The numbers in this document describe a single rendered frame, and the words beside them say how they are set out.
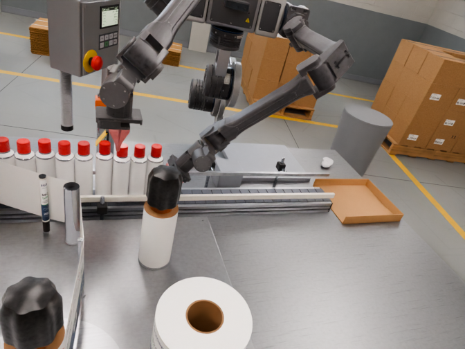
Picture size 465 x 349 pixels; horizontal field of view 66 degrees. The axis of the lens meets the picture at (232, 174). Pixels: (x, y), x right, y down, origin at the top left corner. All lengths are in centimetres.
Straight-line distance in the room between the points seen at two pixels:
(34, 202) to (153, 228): 36
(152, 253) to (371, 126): 269
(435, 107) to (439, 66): 47
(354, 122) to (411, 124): 125
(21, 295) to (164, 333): 27
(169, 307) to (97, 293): 26
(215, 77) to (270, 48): 278
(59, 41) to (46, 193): 39
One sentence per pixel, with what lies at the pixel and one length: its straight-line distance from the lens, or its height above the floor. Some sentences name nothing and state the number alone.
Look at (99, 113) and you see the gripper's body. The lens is 88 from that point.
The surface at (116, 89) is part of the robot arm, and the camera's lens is 77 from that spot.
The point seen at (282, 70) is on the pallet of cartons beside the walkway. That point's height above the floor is 54.
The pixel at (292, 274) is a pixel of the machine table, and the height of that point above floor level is 83.
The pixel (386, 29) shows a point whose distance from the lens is 735.
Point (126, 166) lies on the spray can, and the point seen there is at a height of 102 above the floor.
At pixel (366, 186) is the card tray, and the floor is 83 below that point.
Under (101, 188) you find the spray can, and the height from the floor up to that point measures 93.
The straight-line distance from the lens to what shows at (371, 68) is 747.
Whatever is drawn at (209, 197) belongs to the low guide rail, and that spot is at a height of 91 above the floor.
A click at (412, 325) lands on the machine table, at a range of 130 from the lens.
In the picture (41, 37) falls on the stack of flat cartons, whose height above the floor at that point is 21.
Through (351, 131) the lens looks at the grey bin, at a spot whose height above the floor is 49.
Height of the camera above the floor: 167
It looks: 32 degrees down
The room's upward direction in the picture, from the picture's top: 15 degrees clockwise
